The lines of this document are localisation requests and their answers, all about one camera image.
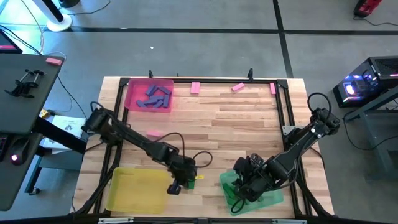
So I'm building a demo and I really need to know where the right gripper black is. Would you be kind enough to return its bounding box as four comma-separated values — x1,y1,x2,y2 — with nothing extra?
233,153,271,202

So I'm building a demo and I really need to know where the green translucent plastic bin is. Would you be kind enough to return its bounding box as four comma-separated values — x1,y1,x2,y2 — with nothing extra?
219,170,284,217

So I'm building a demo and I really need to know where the yellow translucent plastic bin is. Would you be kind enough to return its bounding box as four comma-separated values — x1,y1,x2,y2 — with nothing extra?
105,167,172,215

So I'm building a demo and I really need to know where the pink translucent plastic bin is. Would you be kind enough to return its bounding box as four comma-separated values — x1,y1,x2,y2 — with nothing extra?
124,78,175,113

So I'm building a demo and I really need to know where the white printed booklet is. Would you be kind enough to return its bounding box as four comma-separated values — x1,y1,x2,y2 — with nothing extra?
40,114,88,155

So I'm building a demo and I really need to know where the grey metal stand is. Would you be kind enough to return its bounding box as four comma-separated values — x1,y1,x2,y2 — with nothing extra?
341,85,398,180

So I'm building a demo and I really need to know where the black computer mouse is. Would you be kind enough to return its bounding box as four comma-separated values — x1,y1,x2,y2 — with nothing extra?
8,138,30,166

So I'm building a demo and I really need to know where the black lit computer tower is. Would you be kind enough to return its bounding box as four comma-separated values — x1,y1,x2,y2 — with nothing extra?
332,55,398,109

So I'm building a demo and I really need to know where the black bar clamp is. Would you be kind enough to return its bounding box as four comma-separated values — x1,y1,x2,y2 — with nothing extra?
3,68,35,99
17,70,46,99

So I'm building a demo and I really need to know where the black desk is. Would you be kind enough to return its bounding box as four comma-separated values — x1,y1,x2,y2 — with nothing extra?
0,53,88,212

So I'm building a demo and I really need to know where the white tower fan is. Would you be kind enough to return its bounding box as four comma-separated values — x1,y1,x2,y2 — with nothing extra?
30,0,73,32

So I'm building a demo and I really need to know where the black round base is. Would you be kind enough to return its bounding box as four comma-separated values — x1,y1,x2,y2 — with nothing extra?
58,0,81,9

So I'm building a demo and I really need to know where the red floor device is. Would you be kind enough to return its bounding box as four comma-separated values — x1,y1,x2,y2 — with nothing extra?
353,0,384,19

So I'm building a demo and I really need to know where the computer monitor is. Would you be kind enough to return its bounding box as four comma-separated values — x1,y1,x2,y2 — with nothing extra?
0,29,24,54

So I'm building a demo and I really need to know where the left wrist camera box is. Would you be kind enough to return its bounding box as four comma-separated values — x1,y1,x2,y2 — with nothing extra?
166,183,182,196

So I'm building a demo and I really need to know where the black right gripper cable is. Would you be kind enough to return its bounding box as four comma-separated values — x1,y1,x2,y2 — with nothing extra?
229,197,248,216

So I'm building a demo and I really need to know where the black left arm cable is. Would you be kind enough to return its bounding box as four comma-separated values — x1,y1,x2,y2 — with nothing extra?
154,132,214,170

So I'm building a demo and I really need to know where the silver metal handle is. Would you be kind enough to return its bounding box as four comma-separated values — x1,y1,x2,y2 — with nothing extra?
98,217,134,224
272,218,308,224

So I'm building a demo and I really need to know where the black aluminium table frame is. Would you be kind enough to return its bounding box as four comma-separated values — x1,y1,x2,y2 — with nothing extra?
74,76,335,218

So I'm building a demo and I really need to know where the black right arm cable loop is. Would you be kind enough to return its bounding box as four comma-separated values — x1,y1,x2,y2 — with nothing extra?
307,92,332,118

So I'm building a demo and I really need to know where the black floor cable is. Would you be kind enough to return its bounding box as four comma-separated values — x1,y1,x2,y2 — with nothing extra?
67,0,111,16
0,24,44,56

